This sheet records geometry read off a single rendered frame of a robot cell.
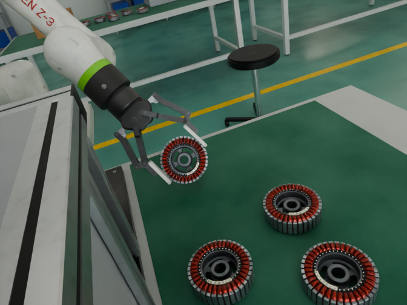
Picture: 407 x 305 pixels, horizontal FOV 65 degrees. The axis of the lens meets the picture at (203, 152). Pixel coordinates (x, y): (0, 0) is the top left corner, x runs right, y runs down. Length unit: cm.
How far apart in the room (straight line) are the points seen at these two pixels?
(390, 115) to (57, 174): 88
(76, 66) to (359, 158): 67
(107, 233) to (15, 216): 13
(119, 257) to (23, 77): 92
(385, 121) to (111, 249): 80
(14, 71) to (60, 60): 48
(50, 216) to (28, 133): 15
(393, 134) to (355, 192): 25
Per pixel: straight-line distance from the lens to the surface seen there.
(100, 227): 35
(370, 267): 57
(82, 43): 76
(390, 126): 96
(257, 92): 228
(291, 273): 60
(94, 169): 52
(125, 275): 41
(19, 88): 121
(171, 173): 74
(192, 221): 70
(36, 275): 20
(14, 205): 27
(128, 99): 72
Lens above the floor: 125
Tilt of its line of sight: 34 degrees down
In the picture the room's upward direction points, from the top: 13 degrees counter-clockwise
